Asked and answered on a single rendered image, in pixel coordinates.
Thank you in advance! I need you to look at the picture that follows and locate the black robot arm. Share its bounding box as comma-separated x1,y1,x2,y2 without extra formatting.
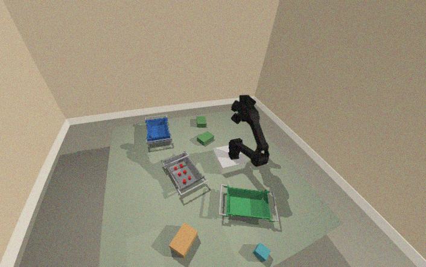
228,95,270,167

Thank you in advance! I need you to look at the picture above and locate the small teal block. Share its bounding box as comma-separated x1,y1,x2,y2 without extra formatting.
253,242,270,262

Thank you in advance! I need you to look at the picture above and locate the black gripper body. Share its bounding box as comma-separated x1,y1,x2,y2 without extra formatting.
231,97,256,124

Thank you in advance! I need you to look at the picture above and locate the orange-brown rectangular block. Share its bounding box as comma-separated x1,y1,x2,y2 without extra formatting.
169,223,198,258

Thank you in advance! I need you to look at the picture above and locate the green block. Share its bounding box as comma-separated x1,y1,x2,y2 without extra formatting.
197,116,206,127
197,131,214,146

